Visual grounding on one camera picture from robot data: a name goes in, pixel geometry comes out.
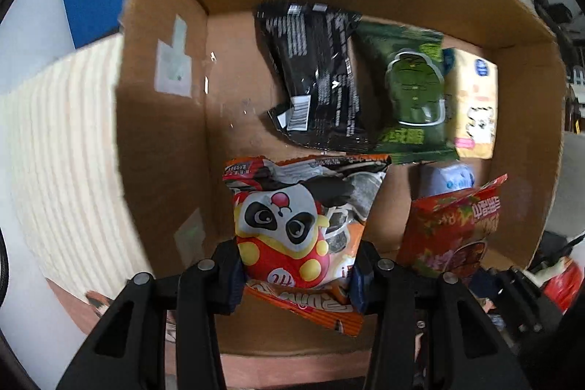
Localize red snack packet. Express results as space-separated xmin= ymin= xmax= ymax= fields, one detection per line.
xmin=397 ymin=173 xmax=509 ymax=281

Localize yellow tissue pack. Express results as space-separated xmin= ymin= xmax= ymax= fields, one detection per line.
xmin=442 ymin=47 xmax=499 ymax=160

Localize black snack packet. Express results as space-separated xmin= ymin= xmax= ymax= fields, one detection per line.
xmin=254 ymin=1 xmax=372 ymax=152

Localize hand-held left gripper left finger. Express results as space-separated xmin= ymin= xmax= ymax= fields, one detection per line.
xmin=55 ymin=239 xmax=246 ymax=390

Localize white and blue packet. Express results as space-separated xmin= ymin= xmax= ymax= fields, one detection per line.
xmin=418 ymin=162 xmax=476 ymax=201

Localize black round disc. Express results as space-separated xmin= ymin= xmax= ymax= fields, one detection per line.
xmin=547 ymin=3 xmax=574 ymax=25

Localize green snack packet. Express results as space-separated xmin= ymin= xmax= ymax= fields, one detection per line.
xmin=354 ymin=19 xmax=458 ymax=165

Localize cream ribbed blanket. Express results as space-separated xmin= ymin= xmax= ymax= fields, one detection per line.
xmin=0 ymin=34 xmax=154 ymax=281

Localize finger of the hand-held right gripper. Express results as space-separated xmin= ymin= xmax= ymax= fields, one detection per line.
xmin=471 ymin=266 xmax=564 ymax=349

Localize panda print snack packet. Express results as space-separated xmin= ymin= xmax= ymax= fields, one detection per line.
xmin=222 ymin=153 xmax=393 ymax=337

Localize brown cardboard box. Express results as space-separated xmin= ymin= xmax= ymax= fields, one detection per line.
xmin=115 ymin=0 xmax=567 ymax=356

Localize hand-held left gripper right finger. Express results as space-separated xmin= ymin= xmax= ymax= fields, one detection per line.
xmin=351 ymin=241 xmax=533 ymax=390

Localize red plastic bag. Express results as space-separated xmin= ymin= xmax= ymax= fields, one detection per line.
xmin=543 ymin=257 xmax=585 ymax=314

